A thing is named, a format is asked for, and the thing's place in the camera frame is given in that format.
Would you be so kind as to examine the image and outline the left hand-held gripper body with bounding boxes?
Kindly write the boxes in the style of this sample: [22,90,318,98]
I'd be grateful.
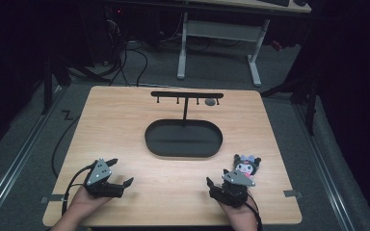
[84,158,125,199]

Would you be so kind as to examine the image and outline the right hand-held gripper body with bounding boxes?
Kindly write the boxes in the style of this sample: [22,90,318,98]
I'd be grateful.
[208,168,257,209]

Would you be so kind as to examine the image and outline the black plush doll keychain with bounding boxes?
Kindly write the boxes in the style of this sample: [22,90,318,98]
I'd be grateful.
[232,153,262,180]

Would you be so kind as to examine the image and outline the black hook rack with tray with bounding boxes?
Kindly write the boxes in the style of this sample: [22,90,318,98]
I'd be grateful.
[144,90,225,159]

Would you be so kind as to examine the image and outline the person's right hand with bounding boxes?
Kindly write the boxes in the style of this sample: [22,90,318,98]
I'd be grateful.
[217,195,259,226]

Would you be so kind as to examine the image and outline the person's left hand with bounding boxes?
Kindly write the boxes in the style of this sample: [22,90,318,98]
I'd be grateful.
[71,185,112,219]

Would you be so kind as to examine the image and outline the grey tape strip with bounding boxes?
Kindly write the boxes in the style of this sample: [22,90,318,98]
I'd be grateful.
[282,189,304,198]
[40,193,66,205]

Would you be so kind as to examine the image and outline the black metal stand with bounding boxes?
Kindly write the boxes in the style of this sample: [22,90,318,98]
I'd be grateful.
[259,71,320,137]
[40,52,73,116]

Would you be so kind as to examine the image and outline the black computer tower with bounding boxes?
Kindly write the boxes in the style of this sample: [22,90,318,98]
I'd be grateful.
[100,4,128,66]

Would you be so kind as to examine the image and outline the desk with white legs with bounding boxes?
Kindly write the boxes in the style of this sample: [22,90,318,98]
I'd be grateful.
[175,0,313,89]

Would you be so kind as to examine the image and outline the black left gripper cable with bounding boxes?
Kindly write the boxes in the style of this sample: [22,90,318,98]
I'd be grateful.
[61,164,94,217]

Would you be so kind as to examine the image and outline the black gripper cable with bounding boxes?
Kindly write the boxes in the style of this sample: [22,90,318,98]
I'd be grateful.
[245,192,264,231]
[61,164,94,217]

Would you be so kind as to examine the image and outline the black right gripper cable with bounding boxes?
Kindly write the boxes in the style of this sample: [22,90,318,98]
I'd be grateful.
[245,192,264,231]

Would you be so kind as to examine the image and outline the black floor cable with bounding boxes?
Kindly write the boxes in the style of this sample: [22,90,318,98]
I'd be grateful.
[51,109,82,179]

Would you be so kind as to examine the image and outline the metal floor rail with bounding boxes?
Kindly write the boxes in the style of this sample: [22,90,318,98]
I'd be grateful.
[292,101,358,231]
[0,85,66,224]

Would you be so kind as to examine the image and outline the bundle of black floor cables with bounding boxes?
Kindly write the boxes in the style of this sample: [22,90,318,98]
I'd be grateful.
[66,39,150,89]

